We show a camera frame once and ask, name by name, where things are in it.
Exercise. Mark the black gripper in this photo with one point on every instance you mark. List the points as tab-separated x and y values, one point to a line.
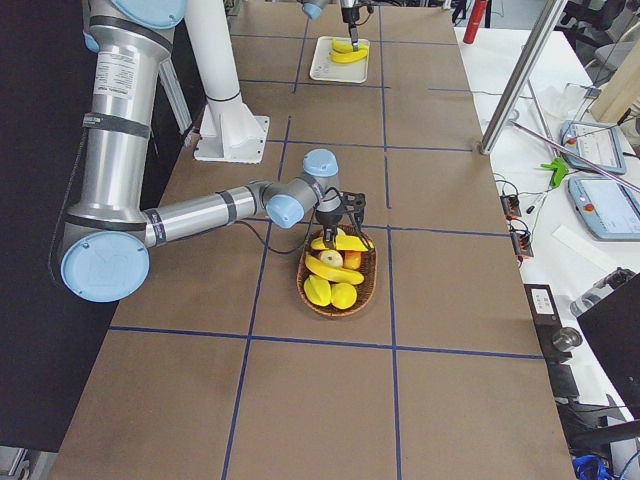
348	12
328	219

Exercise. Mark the yellow-green banana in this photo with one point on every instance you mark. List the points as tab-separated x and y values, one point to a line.
344	48

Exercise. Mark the yellow banana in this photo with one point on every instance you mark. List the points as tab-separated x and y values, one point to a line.
333	274
349	243
350	58

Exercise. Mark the brown wicker basket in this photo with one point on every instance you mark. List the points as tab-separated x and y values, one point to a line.
368	268

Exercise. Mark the orange fruit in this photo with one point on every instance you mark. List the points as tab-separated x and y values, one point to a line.
352	260

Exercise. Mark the white bear plastic tray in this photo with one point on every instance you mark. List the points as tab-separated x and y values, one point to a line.
324	69

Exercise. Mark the yellow starfruit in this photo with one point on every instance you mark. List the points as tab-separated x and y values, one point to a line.
317	290

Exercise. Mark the yellow lemon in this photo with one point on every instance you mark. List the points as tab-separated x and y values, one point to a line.
343	295

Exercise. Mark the red fire extinguisher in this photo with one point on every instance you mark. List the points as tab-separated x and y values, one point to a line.
476	16

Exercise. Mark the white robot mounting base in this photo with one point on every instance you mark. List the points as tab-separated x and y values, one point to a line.
231	133

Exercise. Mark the black electronics board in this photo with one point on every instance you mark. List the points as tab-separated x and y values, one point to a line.
511	206
521	242

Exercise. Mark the metal rod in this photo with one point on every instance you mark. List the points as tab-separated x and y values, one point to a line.
575	155

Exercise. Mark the black box with label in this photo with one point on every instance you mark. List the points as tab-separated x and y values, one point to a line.
556	341

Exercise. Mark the green plastic clamp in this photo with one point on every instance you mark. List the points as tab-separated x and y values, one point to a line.
559	170

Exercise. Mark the teach pendant tablet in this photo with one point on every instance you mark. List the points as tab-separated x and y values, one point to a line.
600	143
609	210

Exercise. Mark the black monitor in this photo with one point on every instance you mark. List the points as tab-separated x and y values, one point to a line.
611	328

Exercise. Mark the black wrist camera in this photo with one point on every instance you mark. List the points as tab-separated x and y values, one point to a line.
354	205

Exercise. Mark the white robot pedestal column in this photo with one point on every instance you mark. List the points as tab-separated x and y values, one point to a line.
207	26

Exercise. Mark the aluminium frame post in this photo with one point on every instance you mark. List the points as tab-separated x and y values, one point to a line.
525	64

